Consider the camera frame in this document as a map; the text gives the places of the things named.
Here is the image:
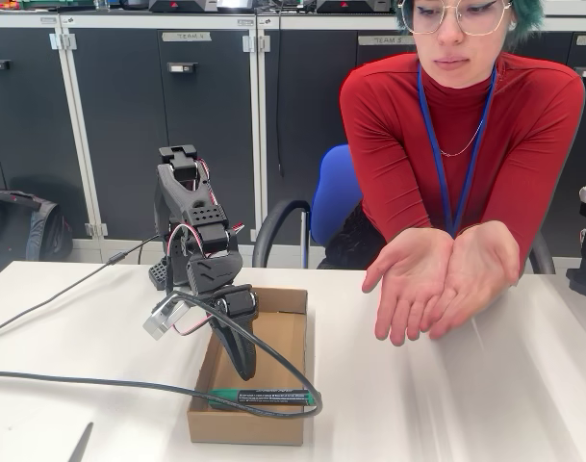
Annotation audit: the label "thin chain necklace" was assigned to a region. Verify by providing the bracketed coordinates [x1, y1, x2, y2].
[439, 117, 486, 158]

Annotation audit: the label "thin black power cable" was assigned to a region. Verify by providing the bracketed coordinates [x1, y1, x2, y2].
[0, 234, 162, 338]

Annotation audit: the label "green capped black marker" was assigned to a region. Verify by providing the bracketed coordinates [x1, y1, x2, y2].
[208, 387, 320, 410]

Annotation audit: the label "brown cardboard box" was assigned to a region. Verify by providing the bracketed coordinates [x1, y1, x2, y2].
[186, 285, 309, 447]

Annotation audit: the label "person's right hand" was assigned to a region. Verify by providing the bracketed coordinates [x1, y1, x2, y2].
[361, 226, 455, 347]

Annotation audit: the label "thick black camera cable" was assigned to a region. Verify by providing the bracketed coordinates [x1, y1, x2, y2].
[0, 291, 324, 419]

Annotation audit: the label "grey cabinet with dark doors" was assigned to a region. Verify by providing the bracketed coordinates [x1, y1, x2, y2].
[0, 13, 259, 264]
[256, 13, 586, 264]

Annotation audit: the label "tape label team 5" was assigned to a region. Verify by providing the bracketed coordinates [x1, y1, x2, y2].
[358, 36, 417, 47]

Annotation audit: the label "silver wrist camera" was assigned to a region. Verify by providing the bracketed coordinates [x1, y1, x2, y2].
[141, 293, 200, 342]

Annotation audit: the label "gold rimmed glasses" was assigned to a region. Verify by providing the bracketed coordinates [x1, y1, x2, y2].
[398, 0, 514, 38]

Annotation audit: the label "blue chair with black armrests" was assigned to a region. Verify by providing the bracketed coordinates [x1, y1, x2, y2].
[252, 143, 556, 275]

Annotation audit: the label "left forearm in red sleeve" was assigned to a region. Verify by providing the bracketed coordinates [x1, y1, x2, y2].
[474, 187, 547, 276]

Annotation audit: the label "green crate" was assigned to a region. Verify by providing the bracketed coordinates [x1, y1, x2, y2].
[20, 0, 77, 11]

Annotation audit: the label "black grey backpack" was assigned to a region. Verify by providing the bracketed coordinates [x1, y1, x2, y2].
[0, 188, 75, 285]

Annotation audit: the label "tape label team 4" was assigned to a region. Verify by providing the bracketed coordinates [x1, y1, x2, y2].
[161, 31, 212, 42]

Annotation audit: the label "black machine with red logo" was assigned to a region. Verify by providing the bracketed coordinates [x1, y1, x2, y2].
[147, 0, 219, 13]
[316, 0, 393, 13]

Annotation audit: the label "person in red top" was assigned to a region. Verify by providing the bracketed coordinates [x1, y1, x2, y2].
[339, 0, 586, 276]

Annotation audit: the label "white paper sheet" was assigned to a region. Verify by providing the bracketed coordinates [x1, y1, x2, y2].
[0, 421, 95, 462]

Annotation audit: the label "person's left hand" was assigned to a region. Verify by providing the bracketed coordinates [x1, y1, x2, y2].
[426, 223, 522, 341]

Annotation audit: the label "right forearm in red sleeve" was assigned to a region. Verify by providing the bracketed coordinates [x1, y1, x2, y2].
[369, 177, 452, 242]

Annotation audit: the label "blue lanyard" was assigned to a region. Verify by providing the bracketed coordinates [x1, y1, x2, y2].
[416, 62, 498, 240]

